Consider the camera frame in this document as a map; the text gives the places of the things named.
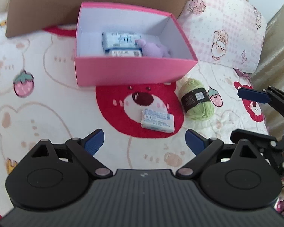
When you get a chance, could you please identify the beige curtain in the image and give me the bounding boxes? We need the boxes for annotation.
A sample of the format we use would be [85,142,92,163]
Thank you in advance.
[249,0,284,138]

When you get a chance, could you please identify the pink checkered pillow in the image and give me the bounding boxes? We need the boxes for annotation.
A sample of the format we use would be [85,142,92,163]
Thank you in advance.
[177,0,267,73]

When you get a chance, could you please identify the clear cotton pad pack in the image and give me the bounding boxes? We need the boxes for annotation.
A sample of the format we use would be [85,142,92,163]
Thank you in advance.
[107,49,142,58]

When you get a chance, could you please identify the bear print bed blanket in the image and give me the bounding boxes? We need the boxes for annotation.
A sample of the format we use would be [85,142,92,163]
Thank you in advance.
[0,13,267,215]

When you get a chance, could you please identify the white soap bar pack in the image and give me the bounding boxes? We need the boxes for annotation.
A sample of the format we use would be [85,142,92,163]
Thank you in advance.
[141,109,175,133]

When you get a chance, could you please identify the green yarn ball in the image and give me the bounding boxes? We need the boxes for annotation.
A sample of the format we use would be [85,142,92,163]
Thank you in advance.
[179,79,214,121]

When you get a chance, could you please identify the blue white tissue pack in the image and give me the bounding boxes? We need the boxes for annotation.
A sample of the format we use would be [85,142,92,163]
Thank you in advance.
[102,32,142,53]

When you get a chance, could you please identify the pink cardboard box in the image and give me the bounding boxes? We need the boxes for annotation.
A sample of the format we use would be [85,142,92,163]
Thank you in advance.
[75,2,197,87]

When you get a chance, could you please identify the purple plush toy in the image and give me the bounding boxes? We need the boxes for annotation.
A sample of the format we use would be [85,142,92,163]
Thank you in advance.
[135,39,171,58]

